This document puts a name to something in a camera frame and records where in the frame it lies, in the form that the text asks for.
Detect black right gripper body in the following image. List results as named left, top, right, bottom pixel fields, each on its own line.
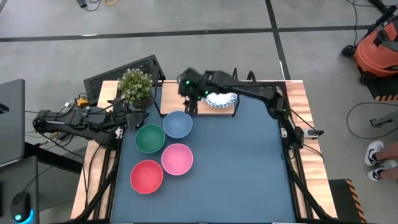
left=177, top=67, right=208, bottom=101

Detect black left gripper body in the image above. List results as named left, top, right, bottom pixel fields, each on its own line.
left=124, top=110, right=142, bottom=130

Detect green bowl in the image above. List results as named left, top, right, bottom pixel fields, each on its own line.
left=134, top=123, right=166, bottom=154

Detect blue bowl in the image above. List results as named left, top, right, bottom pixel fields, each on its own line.
left=162, top=110, right=193, bottom=139

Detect blue patterned paper plate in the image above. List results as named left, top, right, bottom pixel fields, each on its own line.
left=205, top=91, right=239, bottom=110

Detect pink bowl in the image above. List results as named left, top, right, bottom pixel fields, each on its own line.
left=160, top=142, right=194, bottom=177

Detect red bowl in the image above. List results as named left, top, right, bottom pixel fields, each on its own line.
left=129, top=159, right=164, bottom=195

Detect large potted flowering plant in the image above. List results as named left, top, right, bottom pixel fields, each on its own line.
left=117, top=68, right=155, bottom=111

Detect black perforated metal panel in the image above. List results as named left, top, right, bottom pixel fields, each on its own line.
left=83, top=55, right=166, bottom=106

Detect blue table mat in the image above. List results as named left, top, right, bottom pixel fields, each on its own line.
left=110, top=85, right=297, bottom=223

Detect gray laptop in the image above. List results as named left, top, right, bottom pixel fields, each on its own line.
left=0, top=78, right=26, bottom=167

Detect gray side desk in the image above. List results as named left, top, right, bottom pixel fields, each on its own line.
left=0, top=155, right=40, bottom=224

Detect black computer mouse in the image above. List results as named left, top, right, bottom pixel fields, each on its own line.
left=11, top=192, right=34, bottom=224

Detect black mat with orange stripes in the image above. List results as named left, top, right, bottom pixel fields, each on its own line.
left=366, top=74, right=398, bottom=102
left=328, top=179, right=368, bottom=224

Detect person's white shoes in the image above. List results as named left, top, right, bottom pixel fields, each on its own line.
left=363, top=139, right=398, bottom=182

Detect orange and black vacuum cleaner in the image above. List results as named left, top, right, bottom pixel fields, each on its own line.
left=341, top=14, right=398, bottom=85

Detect gray metal stand foot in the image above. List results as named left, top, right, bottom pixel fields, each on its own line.
left=369, top=110, right=398, bottom=129

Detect black aluminium table frame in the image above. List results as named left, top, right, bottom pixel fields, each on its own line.
left=70, top=79, right=338, bottom=224

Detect black looped floor cable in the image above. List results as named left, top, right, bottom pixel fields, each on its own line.
left=346, top=101, right=398, bottom=140

